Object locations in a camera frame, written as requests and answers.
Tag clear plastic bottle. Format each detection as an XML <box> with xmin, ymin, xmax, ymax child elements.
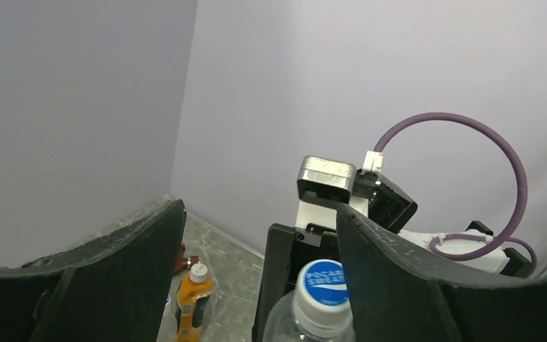
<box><xmin>261</xmin><ymin>291</ymin><xmax>355</xmax><ymax>342</ymax></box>

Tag blue bottle cap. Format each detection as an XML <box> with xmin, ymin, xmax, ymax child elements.
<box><xmin>293</xmin><ymin>259</ymin><xmax>353</xmax><ymax>331</ymax></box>

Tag orange juice bottle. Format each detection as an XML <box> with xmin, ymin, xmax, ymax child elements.
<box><xmin>175</xmin><ymin>268</ymin><xmax>214</xmax><ymax>341</ymax></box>

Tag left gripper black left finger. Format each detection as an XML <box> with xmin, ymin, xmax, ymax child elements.
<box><xmin>0</xmin><ymin>199</ymin><xmax>186</xmax><ymax>341</ymax></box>

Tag white bottle cap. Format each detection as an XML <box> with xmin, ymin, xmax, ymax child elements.
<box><xmin>188</xmin><ymin>263</ymin><xmax>209</xmax><ymax>284</ymax></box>

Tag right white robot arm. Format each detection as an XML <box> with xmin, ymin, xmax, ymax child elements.
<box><xmin>252</xmin><ymin>170</ymin><xmax>538</xmax><ymax>341</ymax></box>

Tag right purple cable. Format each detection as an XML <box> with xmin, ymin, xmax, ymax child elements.
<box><xmin>373</xmin><ymin>111</ymin><xmax>538</xmax><ymax>271</ymax></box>

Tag brown pipe fitting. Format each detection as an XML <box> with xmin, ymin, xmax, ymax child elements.
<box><xmin>173</xmin><ymin>243</ymin><xmax>202</xmax><ymax>276</ymax></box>

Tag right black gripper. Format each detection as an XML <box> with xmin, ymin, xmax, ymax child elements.
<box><xmin>251</xmin><ymin>224</ymin><xmax>341</xmax><ymax>341</ymax></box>

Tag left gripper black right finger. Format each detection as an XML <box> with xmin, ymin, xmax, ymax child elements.
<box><xmin>336</xmin><ymin>204</ymin><xmax>547</xmax><ymax>341</ymax></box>

